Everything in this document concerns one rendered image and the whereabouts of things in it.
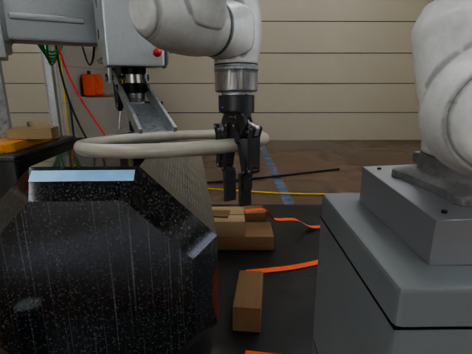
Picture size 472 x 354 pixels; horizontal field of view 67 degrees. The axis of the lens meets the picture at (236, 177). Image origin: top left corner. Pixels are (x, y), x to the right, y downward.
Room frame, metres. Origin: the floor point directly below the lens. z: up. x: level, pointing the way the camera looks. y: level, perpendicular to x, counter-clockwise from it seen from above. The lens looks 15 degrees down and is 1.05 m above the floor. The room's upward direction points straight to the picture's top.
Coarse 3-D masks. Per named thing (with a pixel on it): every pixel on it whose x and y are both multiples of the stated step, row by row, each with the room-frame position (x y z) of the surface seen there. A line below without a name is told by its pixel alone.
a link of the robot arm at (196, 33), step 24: (144, 0) 0.56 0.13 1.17; (168, 0) 0.56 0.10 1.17; (192, 0) 0.58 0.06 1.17; (216, 0) 0.60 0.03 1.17; (144, 24) 0.57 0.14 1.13; (168, 24) 0.56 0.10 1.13; (192, 24) 0.59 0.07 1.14; (216, 24) 0.62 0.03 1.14; (168, 48) 0.60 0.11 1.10; (192, 48) 0.62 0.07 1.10; (216, 48) 0.67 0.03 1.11
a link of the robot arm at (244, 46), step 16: (240, 0) 0.72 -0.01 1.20; (256, 0) 0.74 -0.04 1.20; (240, 16) 0.69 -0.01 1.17; (256, 16) 0.73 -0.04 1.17; (240, 32) 0.69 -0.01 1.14; (256, 32) 0.73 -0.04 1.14; (224, 48) 0.68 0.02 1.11; (240, 48) 0.70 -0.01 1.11; (256, 48) 0.73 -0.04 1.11; (256, 64) 0.75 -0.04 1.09
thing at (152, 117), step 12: (120, 84) 1.50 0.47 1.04; (120, 96) 1.48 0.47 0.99; (156, 96) 1.40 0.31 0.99; (132, 108) 1.25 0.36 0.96; (144, 108) 1.39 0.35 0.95; (156, 108) 1.37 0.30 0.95; (132, 120) 1.20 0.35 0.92; (144, 120) 1.27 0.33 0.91; (156, 120) 1.28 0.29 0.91; (168, 120) 1.20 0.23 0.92; (144, 132) 1.17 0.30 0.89
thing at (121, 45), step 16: (112, 0) 1.39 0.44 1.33; (128, 0) 1.41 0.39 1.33; (112, 16) 1.39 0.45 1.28; (128, 16) 1.41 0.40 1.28; (112, 32) 1.39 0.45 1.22; (128, 32) 1.41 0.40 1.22; (112, 48) 1.39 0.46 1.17; (128, 48) 1.41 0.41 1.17; (144, 48) 1.43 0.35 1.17; (112, 64) 1.39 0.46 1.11; (128, 64) 1.41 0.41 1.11; (144, 64) 1.43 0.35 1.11; (160, 64) 1.46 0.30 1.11
